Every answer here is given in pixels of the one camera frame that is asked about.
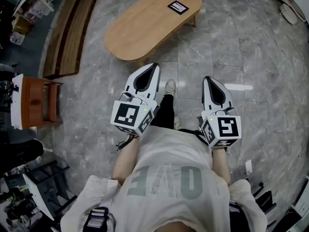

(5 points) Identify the dark wooden bench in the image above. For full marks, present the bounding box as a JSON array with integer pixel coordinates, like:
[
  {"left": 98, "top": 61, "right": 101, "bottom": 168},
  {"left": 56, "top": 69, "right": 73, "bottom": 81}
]
[{"left": 42, "top": 0, "right": 101, "bottom": 80}]

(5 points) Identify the person's left forearm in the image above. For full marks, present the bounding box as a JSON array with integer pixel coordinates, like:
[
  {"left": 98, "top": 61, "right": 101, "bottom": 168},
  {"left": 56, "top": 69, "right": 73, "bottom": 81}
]
[{"left": 112, "top": 134, "right": 141, "bottom": 186}]

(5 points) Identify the black wrist strap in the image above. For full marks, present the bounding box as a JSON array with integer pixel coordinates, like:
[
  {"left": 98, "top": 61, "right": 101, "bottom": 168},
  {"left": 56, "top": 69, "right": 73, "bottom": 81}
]
[{"left": 116, "top": 133, "right": 135, "bottom": 151}]

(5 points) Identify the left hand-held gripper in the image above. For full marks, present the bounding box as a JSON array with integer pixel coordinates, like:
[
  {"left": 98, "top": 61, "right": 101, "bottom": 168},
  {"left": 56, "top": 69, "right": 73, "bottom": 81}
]
[{"left": 110, "top": 63, "right": 161, "bottom": 137}]

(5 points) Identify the person's white printed shirt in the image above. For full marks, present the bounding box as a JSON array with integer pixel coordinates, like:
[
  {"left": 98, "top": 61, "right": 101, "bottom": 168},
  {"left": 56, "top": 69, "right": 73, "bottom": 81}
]
[{"left": 60, "top": 126, "right": 268, "bottom": 232}]

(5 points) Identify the white power adapter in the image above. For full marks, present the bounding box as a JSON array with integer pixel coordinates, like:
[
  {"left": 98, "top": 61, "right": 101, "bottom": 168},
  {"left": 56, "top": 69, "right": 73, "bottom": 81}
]
[{"left": 244, "top": 159, "right": 253, "bottom": 176}]

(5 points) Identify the clear plastic box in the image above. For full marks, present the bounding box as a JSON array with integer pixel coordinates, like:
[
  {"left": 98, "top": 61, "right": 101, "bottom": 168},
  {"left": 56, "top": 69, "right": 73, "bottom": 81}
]
[{"left": 9, "top": 31, "right": 25, "bottom": 45}]

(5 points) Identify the oval wooden coffee table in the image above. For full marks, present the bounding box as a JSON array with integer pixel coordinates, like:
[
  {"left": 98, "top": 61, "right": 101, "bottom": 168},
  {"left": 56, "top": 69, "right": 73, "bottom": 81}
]
[{"left": 104, "top": 0, "right": 203, "bottom": 68}]

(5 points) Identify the orange wooden cabinet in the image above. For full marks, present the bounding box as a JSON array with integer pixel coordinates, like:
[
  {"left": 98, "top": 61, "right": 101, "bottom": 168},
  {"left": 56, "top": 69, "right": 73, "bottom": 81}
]
[{"left": 10, "top": 73, "right": 64, "bottom": 131}]

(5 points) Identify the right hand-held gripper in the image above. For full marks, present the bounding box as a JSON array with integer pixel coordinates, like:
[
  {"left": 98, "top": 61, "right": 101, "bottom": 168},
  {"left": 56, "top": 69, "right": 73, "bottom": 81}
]
[{"left": 198, "top": 75, "right": 242, "bottom": 148}]

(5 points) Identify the black metal rack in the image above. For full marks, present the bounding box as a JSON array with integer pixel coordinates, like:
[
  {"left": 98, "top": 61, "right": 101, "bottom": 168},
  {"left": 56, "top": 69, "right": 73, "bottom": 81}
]
[{"left": 28, "top": 159, "right": 78, "bottom": 218}]

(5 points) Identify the person's right forearm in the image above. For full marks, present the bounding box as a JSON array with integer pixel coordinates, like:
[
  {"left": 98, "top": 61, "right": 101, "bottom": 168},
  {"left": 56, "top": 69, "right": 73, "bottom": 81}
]
[{"left": 211, "top": 145, "right": 233, "bottom": 186}]

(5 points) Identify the white cable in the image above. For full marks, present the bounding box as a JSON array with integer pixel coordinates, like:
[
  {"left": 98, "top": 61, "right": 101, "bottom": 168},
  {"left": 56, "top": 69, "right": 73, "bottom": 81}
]
[{"left": 178, "top": 107, "right": 203, "bottom": 119}]

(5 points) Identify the person's black trouser leg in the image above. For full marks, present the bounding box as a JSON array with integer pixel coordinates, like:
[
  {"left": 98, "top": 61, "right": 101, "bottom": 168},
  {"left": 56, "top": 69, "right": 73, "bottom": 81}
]
[{"left": 150, "top": 93, "right": 176, "bottom": 130}]

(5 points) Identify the white board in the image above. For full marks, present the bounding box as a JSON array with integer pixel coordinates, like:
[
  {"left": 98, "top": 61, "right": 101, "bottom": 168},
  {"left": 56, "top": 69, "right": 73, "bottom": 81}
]
[{"left": 22, "top": 173, "right": 55, "bottom": 221}]

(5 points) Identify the black grey shoulder strap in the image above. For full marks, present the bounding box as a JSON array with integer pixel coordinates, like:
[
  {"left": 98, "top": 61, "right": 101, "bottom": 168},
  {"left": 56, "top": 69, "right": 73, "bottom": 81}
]
[{"left": 84, "top": 206, "right": 110, "bottom": 229}]

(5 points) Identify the black chair base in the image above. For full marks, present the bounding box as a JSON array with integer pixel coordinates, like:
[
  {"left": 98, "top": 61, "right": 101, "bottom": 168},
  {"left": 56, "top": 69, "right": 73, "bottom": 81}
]
[{"left": 251, "top": 182, "right": 278, "bottom": 214}]

